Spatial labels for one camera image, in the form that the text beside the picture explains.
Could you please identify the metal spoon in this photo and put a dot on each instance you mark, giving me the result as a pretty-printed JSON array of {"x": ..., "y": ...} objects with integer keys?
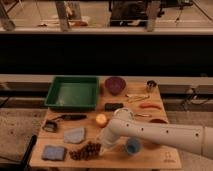
[{"x": 142, "y": 115}]

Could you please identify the black rectangular block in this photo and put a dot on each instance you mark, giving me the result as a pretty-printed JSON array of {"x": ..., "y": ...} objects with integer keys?
[{"x": 113, "y": 106}]

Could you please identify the red heart-shaped bowl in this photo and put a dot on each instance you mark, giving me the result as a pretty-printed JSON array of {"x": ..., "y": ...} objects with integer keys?
[{"x": 156, "y": 120}]

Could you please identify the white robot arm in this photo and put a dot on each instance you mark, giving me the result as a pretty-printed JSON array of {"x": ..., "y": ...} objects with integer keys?
[{"x": 194, "y": 139}]

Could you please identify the blue plastic cup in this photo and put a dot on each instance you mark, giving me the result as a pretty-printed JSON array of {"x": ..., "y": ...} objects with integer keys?
[{"x": 132, "y": 146}]

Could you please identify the light grey cloth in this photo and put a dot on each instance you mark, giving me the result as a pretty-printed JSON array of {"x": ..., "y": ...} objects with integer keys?
[{"x": 75, "y": 135}]

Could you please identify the dark grape bunch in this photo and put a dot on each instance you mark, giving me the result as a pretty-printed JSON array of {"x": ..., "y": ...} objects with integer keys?
[{"x": 89, "y": 151}]

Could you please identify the wooden board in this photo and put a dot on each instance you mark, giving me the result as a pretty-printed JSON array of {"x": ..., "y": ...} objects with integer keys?
[{"x": 150, "y": 157}]

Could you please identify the small black clip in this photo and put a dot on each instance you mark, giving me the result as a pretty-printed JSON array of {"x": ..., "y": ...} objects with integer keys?
[{"x": 50, "y": 126}]

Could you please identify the white paper cup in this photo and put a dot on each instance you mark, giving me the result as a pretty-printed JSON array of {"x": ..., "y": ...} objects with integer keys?
[{"x": 122, "y": 111}]

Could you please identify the small metal cup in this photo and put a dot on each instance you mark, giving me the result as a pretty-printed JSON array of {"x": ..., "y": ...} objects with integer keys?
[{"x": 150, "y": 86}]

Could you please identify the purple bowl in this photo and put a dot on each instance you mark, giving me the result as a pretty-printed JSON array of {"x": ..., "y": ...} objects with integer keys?
[{"x": 115, "y": 85}]

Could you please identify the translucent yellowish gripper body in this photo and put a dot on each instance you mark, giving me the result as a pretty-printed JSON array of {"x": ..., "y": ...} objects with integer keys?
[{"x": 102, "y": 151}]

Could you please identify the green plastic tray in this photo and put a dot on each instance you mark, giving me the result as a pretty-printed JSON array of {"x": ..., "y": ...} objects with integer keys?
[{"x": 78, "y": 93}]

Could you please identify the orange round fruit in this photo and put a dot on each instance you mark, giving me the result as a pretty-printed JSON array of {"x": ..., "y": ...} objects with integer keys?
[{"x": 101, "y": 120}]

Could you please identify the orange carrot toy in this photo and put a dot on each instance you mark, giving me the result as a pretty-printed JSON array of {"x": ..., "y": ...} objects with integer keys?
[{"x": 149, "y": 105}]

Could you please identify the blue sponge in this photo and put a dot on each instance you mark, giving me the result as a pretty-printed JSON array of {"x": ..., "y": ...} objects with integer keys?
[{"x": 54, "y": 153}]

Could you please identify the black cable bar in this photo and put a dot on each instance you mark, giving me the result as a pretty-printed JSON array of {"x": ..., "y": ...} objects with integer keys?
[{"x": 28, "y": 151}]

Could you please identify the black handled knife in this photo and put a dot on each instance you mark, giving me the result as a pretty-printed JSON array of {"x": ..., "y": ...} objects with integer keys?
[{"x": 71, "y": 117}]

